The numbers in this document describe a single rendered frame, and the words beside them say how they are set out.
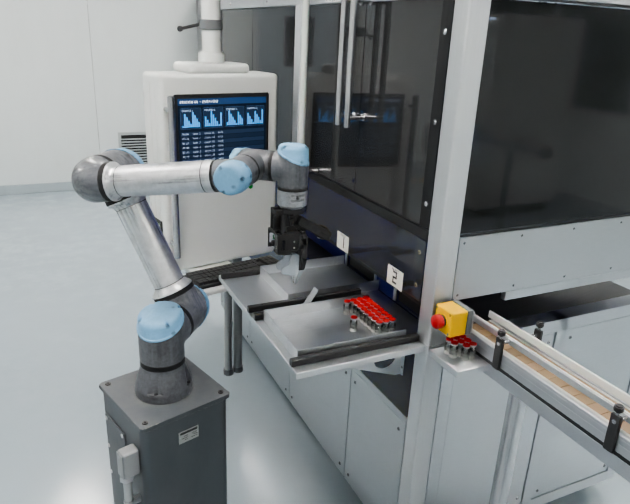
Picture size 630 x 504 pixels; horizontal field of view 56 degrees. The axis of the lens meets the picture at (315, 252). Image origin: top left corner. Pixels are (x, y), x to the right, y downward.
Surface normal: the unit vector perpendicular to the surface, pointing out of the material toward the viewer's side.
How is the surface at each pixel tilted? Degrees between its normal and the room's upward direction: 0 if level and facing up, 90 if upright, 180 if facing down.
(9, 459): 0
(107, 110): 90
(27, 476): 0
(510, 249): 90
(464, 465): 90
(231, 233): 90
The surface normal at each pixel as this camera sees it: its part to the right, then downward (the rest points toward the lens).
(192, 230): 0.59, 0.30
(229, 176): -0.22, 0.33
